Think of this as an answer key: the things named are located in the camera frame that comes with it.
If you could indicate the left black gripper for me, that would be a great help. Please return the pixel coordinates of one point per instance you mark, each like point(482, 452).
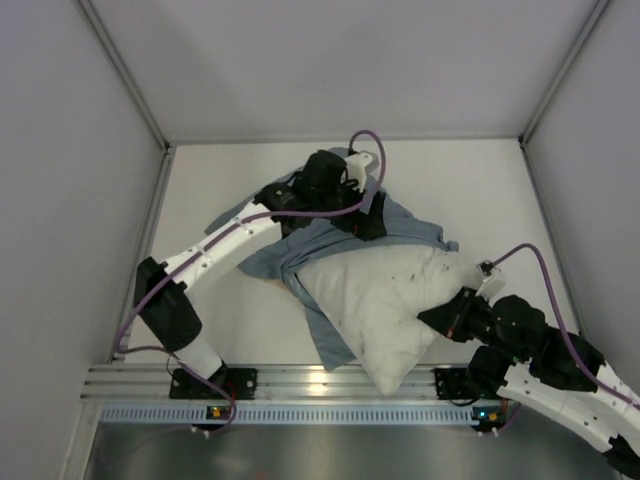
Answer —
point(373, 218)

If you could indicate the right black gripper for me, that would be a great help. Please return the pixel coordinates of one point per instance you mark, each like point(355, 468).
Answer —
point(451, 318)

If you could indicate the white pillow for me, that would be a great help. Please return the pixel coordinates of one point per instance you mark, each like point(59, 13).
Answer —
point(373, 296)

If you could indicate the blue pillowcase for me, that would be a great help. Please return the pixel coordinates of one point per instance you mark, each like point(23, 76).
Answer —
point(317, 244)

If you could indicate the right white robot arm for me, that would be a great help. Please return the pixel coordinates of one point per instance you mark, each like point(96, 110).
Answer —
point(559, 375)

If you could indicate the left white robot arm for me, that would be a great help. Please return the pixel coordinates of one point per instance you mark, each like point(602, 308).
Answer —
point(162, 287)

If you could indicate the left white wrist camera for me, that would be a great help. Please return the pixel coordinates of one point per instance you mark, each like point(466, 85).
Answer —
point(359, 165)

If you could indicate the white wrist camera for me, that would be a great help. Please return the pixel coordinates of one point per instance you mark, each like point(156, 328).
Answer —
point(492, 280)
point(359, 165)

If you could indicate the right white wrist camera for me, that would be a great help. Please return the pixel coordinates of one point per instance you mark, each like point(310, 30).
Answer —
point(492, 280)

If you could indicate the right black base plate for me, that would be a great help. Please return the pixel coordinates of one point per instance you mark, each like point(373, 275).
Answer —
point(450, 384)

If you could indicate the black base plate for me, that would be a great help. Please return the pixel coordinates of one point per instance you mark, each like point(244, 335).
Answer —
point(239, 384)
point(450, 384)

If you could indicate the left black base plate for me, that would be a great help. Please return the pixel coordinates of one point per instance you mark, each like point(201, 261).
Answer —
point(239, 384)

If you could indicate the slotted grey cable duct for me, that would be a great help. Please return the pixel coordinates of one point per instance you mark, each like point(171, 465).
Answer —
point(267, 414)

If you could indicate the left aluminium frame post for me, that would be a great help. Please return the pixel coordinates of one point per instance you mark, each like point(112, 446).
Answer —
point(100, 31)

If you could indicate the aluminium frame post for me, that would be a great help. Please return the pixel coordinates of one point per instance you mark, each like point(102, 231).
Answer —
point(589, 25)
point(100, 31)

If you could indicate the aluminium mounting rail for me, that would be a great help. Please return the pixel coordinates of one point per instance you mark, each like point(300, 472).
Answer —
point(274, 382)

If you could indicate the right aluminium frame post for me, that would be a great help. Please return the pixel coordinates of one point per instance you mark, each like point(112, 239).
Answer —
point(589, 25)

